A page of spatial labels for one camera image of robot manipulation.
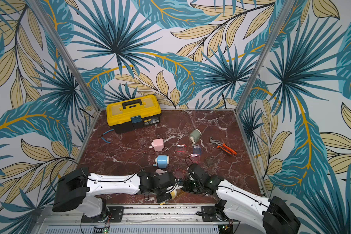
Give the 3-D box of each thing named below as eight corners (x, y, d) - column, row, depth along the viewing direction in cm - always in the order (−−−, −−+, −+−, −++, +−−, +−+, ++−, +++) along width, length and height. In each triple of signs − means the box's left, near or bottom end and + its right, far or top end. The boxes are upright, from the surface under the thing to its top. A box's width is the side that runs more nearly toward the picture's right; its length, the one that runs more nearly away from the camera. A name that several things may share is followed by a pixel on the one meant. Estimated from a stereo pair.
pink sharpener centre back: (150, 151, 98) (149, 146, 92) (151, 144, 101) (150, 138, 96) (163, 151, 98) (163, 146, 92) (164, 144, 101) (163, 138, 96)
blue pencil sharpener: (154, 167, 91) (153, 162, 85) (155, 160, 94) (154, 154, 88) (168, 167, 91) (168, 162, 85) (169, 160, 94) (168, 154, 88)
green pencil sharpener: (187, 141, 103) (187, 135, 97) (195, 133, 107) (196, 127, 102) (193, 146, 101) (194, 140, 95) (201, 138, 105) (203, 132, 99)
